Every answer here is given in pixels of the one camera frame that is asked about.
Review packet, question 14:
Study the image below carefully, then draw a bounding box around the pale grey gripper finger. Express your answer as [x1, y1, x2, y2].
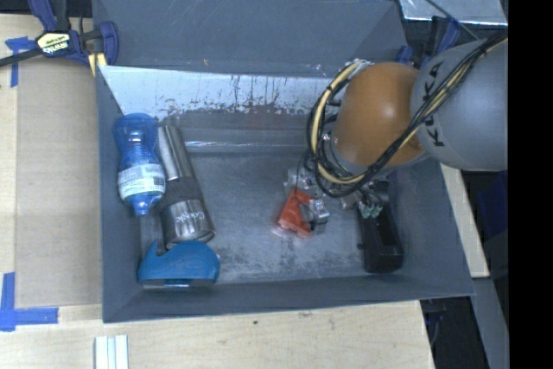
[307, 198, 331, 234]
[283, 168, 309, 199]

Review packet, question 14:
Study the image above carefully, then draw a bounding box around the orange plastic object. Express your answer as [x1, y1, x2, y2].
[276, 189, 315, 239]

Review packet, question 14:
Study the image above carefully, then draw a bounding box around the black rectangular block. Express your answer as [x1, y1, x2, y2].
[357, 181, 406, 274]

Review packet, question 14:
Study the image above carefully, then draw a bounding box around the silver metal travel mug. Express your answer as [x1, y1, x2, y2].
[156, 124, 217, 251]

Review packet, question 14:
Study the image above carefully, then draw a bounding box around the blue curved plastic object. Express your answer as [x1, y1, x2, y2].
[137, 239, 222, 289]

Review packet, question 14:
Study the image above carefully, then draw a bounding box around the grey metal bin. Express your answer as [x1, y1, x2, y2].
[90, 0, 477, 323]

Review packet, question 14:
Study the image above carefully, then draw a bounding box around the blue clear plastic bottle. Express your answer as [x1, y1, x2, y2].
[111, 112, 168, 217]

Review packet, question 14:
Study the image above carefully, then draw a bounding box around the pale wood board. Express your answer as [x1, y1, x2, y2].
[14, 55, 105, 310]

